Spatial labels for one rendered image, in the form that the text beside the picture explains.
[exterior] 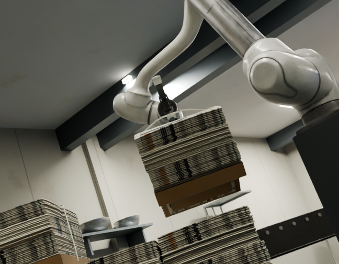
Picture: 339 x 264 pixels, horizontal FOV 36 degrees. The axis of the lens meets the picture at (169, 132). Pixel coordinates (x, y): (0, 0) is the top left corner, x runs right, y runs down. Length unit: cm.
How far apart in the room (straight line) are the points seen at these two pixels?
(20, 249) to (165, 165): 49
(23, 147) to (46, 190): 62
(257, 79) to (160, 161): 38
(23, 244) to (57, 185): 536
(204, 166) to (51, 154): 563
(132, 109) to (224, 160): 62
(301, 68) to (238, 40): 24
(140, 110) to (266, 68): 70
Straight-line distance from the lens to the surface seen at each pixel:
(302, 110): 179
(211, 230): 155
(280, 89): 158
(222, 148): 160
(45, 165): 701
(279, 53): 160
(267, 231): 221
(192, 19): 209
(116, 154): 796
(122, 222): 694
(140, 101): 211
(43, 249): 162
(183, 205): 183
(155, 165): 159
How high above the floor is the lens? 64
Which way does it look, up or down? 17 degrees up
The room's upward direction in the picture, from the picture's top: 20 degrees counter-clockwise
